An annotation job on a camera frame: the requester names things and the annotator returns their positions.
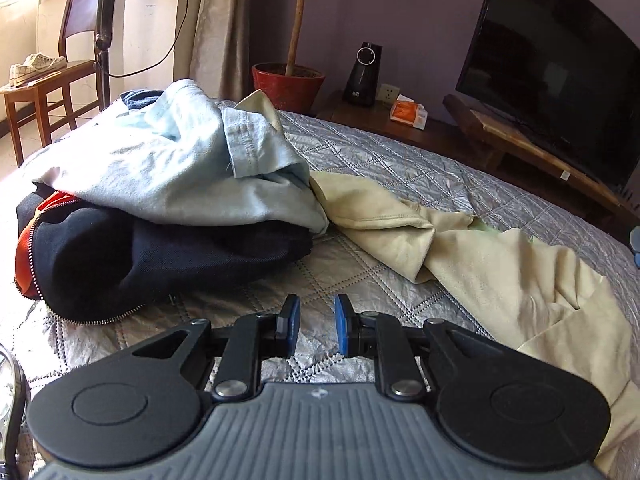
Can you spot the red plant pot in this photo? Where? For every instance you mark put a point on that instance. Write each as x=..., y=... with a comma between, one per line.
x=293, y=93

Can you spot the wooden TV stand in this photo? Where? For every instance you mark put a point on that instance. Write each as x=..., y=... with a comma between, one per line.
x=504, y=149

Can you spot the dark navy zip jacket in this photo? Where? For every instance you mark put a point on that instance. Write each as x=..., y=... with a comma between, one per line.
x=92, y=265

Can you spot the white sneakers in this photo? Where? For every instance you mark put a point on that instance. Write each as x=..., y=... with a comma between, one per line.
x=35, y=65

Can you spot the light blue shirt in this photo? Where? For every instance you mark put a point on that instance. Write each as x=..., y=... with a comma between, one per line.
x=186, y=160

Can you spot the silver quilted bedspread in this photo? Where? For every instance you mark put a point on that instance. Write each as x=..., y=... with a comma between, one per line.
x=319, y=416

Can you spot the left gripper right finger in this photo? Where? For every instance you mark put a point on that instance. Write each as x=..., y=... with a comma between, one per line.
x=392, y=347

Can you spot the black flat screen television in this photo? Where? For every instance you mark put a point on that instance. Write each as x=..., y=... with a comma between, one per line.
x=568, y=74

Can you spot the black speaker with ring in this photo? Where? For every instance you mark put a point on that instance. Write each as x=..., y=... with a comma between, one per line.
x=362, y=83

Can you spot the beige fleece garment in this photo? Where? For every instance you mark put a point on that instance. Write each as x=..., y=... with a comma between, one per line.
x=536, y=298

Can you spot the orange tissue pack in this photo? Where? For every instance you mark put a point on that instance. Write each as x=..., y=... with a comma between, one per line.
x=407, y=112

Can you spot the wooden chair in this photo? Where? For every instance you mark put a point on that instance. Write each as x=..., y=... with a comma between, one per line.
x=46, y=99

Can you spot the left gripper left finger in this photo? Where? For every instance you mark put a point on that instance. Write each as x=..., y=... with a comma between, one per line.
x=251, y=340

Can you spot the dark blue garment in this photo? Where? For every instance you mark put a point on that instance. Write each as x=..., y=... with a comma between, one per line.
x=139, y=98

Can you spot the beige curtain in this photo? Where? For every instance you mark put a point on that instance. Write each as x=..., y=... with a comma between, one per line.
x=219, y=62

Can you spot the white wall socket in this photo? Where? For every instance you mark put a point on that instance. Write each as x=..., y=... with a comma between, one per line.
x=387, y=93

